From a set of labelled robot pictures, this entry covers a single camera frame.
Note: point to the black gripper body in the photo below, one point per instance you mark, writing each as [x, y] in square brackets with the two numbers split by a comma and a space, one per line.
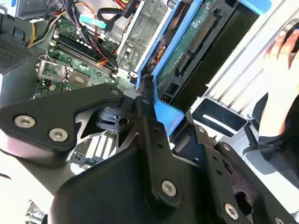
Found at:
[105, 198]

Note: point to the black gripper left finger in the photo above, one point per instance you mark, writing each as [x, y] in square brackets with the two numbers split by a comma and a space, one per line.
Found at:
[42, 121]

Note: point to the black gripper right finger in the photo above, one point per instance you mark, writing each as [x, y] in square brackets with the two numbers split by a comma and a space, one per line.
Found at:
[224, 186]

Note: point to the hard disk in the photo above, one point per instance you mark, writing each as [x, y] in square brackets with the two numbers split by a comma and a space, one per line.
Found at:
[201, 30]

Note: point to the person's hand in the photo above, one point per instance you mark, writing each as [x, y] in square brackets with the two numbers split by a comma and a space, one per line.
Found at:
[280, 49]

